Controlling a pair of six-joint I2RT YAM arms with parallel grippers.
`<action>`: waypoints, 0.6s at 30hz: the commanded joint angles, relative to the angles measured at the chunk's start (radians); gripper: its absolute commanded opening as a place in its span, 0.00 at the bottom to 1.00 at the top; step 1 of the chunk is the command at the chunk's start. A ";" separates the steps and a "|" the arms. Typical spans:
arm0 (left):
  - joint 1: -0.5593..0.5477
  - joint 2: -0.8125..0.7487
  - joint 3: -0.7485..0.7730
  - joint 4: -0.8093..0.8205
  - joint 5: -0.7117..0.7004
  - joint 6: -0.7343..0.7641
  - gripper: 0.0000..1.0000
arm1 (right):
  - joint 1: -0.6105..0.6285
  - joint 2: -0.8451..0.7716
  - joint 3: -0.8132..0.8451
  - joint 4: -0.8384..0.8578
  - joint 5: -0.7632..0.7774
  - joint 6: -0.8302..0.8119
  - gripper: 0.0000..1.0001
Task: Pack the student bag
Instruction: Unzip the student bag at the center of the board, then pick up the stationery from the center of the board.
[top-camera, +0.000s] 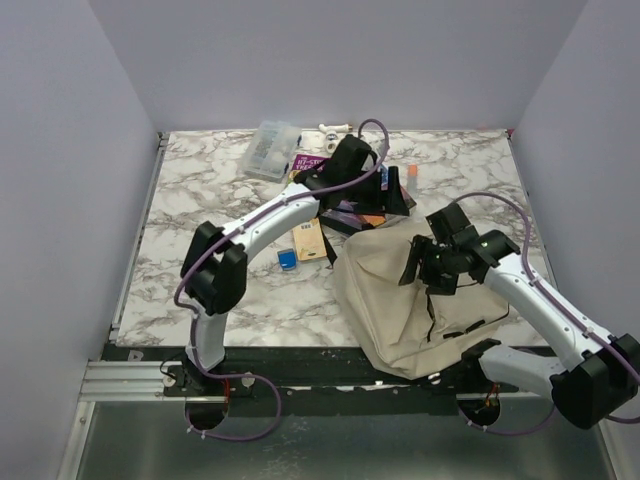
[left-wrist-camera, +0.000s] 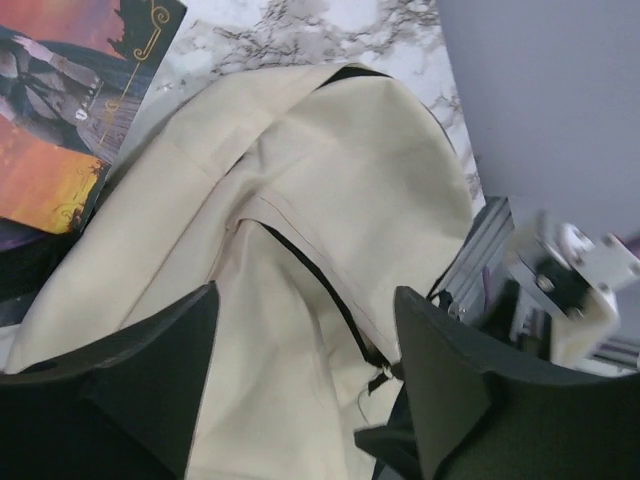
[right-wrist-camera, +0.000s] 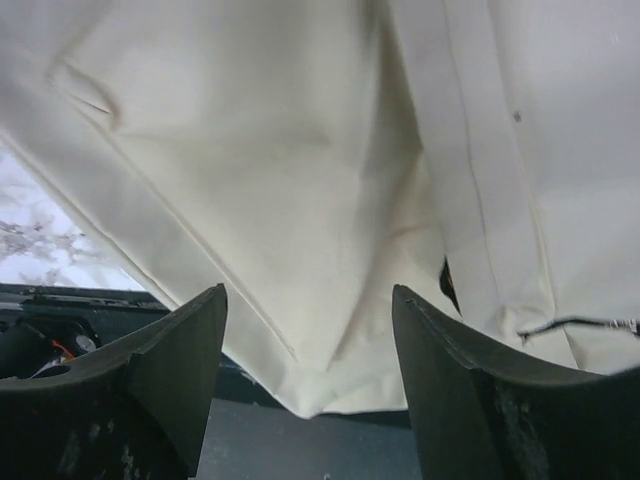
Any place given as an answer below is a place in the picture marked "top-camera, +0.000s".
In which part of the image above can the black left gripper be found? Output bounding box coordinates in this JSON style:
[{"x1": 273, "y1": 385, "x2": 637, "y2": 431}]
[{"x1": 342, "y1": 166, "x2": 408, "y2": 217}]

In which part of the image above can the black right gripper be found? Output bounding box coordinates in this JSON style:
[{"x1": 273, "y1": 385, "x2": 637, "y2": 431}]
[{"x1": 398, "y1": 233, "x2": 458, "y2": 296}]

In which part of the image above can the orange rocket sharpener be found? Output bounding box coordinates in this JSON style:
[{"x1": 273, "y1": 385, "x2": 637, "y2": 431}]
[{"x1": 406, "y1": 164, "x2": 418, "y2": 197}]

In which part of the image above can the banana eraser card pack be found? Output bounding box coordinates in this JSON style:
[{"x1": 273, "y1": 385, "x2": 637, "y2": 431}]
[{"x1": 292, "y1": 218, "x2": 327, "y2": 262}]

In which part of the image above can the beige canvas student backpack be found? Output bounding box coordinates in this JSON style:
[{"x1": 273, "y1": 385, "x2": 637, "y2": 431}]
[{"x1": 333, "y1": 222, "x2": 510, "y2": 380}]

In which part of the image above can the blue pencil sharpener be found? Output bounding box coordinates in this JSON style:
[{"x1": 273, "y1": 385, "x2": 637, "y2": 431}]
[{"x1": 277, "y1": 249, "x2": 297, "y2": 271}]

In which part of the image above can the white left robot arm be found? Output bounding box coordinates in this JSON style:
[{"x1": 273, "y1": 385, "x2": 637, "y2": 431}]
[{"x1": 174, "y1": 134, "x2": 410, "y2": 395}]

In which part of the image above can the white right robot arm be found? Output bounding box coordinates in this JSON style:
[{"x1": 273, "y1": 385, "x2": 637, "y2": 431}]
[{"x1": 399, "y1": 203, "x2": 639, "y2": 429}]

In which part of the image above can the Jane Eyre book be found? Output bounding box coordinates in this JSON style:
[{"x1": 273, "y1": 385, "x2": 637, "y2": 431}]
[{"x1": 319, "y1": 166, "x2": 416, "y2": 236}]

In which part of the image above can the white pipe fitting toy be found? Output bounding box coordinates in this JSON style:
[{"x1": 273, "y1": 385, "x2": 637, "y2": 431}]
[{"x1": 318, "y1": 123, "x2": 353, "y2": 154}]

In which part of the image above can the purple treehouse book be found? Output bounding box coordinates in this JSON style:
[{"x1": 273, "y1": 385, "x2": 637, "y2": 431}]
[{"x1": 286, "y1": 154, "x2": 328, "y2": 185}]

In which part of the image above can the clear plastic organizer box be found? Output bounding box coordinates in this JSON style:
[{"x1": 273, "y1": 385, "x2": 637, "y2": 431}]
[{"x1": 241, "y1": 120, "x2": 302, "y2": 183}]

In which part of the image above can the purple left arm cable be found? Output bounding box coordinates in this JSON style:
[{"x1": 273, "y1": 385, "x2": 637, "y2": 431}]
[{"x1": 173, "y1": 118, "x2": 391, "y2": 441}]

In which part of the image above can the aluminium rail frame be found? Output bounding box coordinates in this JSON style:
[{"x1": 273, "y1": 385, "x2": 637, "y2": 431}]
[{"x1": 77, "y1": 359, "x2": 191, "y2": 401}]

